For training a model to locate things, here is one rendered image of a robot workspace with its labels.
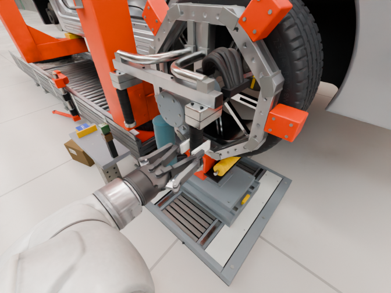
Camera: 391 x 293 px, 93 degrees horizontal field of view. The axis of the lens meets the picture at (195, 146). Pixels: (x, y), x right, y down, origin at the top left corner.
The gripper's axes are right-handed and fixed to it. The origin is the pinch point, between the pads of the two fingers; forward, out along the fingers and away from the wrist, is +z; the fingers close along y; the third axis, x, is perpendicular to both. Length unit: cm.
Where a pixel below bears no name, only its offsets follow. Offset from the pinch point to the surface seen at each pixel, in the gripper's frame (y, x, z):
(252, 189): 5, -65, 50
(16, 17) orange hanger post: -255, 10, 21
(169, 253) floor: -13, -83, -8
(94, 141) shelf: -78, -38, -4
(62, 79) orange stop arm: -183, -33, 19
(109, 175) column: -74, -66, -5
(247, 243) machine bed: 19, -75, 23
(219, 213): -1, -66, 23
